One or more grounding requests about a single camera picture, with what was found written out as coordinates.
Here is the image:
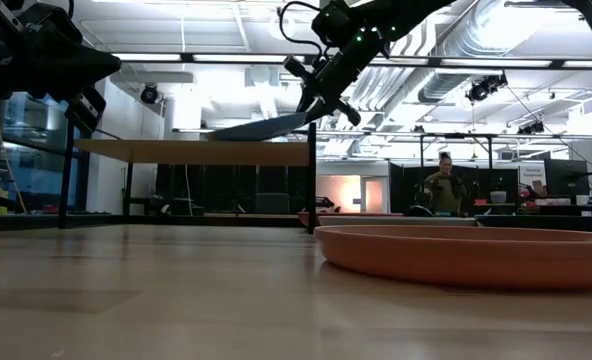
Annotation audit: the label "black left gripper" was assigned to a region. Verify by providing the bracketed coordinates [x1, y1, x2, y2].
[64, 87, 109, 135]

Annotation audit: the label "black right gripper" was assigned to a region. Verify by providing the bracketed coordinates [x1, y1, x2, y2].
[282, 30, 386, 128]

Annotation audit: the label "blue plate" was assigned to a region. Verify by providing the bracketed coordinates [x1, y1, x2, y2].
[207, 111, 310, 143]

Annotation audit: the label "orange plate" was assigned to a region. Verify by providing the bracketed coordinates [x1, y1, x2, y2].
[314, 224, 592, 293]

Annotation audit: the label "wooden shelf with black legs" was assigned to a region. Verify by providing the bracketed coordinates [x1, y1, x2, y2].
[57, 119, 319, 235]

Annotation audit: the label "black ceiling spot lamp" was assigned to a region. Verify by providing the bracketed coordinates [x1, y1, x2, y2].
[139, 83, 160, 106]

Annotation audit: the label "dark chair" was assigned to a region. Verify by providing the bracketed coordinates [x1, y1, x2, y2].
[254, 191, 291, 216]

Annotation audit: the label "person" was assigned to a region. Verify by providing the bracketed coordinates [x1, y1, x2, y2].
[422, 151, 470, 218]

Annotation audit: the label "black track light cluster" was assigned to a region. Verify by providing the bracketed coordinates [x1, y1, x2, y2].
[464, 73, 509, 104]

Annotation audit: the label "small black track lights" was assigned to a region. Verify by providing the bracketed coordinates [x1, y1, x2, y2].
[517, 119, 546, 136]

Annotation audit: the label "white printed sign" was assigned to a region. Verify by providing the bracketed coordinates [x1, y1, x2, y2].
[519, 162, 548, 197]

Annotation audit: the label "dark computer monitor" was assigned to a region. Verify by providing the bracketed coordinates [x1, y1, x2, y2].
[544, 158, 592, 198]

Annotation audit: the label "yellow hanging cable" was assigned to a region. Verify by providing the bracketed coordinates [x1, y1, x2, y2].
[0, 92, 29, 215]

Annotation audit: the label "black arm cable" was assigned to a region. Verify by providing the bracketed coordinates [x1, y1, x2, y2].
[276, 0, 326, 60]

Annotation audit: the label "black overhead frame bar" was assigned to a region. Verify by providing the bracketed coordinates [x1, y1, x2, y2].
[110, 52, 592, 71]

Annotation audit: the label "black metal frame stand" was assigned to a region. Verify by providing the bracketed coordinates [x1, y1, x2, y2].
[418, 131, 496, 171]

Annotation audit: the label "silver ventilation duct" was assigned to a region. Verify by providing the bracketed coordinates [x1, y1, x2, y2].
[415, 0, 545, 105]

